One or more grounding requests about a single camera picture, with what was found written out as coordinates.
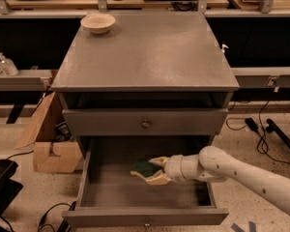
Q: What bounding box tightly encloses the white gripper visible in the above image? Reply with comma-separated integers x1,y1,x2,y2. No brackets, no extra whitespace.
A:
146,155,185,186

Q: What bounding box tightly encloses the green and yellow sponge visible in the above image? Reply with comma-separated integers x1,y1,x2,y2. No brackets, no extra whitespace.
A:
130,159,160,179

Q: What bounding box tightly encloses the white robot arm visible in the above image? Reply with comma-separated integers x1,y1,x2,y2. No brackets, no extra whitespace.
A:
145,146,290,216

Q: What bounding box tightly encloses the open grey middle drawer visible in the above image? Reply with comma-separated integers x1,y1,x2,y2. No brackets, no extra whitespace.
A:
63,136,228,228

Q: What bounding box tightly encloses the closed grey top drawer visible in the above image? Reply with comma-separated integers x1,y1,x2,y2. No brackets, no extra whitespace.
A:
63,108,228,136

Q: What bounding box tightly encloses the grey drawer cabinet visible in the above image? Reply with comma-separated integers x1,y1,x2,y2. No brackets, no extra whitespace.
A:
52,11,239,153

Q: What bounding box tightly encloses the brown cardboard box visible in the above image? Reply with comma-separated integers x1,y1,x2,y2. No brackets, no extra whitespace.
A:
14,93,82,173

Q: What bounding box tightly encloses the white pump dispenser top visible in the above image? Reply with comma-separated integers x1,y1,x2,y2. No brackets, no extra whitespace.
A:
221,43,229,53

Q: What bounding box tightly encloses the black tray stack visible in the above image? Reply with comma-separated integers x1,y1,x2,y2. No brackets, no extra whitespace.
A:
0,159,23,216

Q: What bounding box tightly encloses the beige bowl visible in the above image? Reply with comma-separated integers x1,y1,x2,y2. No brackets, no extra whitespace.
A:
80,14,115,35

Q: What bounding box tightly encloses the clear sanitizer bottle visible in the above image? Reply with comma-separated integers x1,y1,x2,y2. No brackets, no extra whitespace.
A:
0,52,18,76

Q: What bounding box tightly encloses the black floor cable left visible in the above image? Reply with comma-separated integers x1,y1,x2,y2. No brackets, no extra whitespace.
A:
36,200,77,232

